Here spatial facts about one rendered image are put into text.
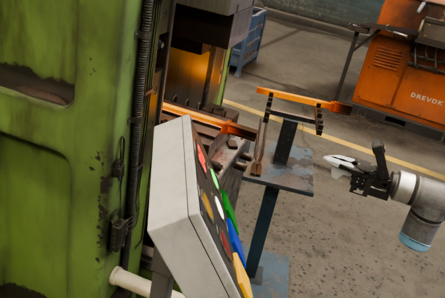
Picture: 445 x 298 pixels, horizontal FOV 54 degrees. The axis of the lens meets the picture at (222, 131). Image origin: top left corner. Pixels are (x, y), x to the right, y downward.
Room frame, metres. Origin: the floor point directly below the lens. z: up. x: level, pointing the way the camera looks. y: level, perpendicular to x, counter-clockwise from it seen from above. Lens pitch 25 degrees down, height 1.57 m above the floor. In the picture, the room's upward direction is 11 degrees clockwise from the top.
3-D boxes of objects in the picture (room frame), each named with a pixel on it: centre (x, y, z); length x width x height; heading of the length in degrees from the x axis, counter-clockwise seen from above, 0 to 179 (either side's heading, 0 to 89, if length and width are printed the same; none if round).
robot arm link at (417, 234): (1.11, -0.64, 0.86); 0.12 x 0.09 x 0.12; 148
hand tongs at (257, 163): (1.84, -0.18, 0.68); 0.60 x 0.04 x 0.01; 176
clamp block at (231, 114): (1.42, 0.02, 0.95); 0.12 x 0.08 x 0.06; 76
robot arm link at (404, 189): (1.13, -0.54, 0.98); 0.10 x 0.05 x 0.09; 166
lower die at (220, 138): (1.28, 0.21, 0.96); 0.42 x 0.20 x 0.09; 76
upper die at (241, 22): (1.28, 0.21, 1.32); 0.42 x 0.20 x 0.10; 76
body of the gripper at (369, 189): (1.14, -0.46, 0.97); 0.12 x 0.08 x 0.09; 76
